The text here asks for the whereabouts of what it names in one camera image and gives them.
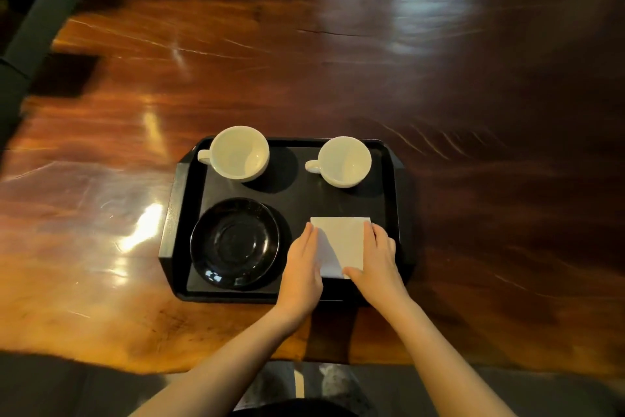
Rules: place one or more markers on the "person's left fingers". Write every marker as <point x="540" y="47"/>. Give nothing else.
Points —
<point x="305" y="243"/>

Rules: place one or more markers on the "white paper napkin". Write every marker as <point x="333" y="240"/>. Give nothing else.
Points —
<point x="342" y="241"/>

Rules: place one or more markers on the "person's right thumb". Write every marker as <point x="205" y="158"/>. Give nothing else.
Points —
<point x="353" y="274"/>

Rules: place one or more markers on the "person's black clothing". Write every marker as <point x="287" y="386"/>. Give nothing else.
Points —
<point x="295" y="409"/>

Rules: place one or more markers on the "person's left forearm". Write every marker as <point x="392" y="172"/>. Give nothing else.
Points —
<point x="229" y="368"/>

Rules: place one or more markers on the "person's left hand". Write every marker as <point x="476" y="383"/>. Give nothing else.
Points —
<point x="300" y="280"/>

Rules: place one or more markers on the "white cup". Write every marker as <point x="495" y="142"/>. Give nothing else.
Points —
<point x="344" y="162"/>
<point x="237" y="153"/>

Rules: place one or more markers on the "person's right hand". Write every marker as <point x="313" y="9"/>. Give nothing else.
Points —
<point x="378" y="275"/>

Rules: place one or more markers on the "person's right forearm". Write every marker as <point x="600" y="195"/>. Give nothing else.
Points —
<point x="439" y="363"/>

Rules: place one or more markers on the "black plastic tray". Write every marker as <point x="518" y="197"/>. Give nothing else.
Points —
<point x="298" y="197"/>

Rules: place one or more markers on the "dark grey bench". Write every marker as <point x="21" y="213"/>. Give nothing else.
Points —
<point x="34" y="26"/>

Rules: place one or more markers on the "person's right middle finger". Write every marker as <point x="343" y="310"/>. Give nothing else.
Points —
<point x="381" y="242"/>

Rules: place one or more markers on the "black saucer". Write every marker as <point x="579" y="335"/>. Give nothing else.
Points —
<point x="234" y="243"/>

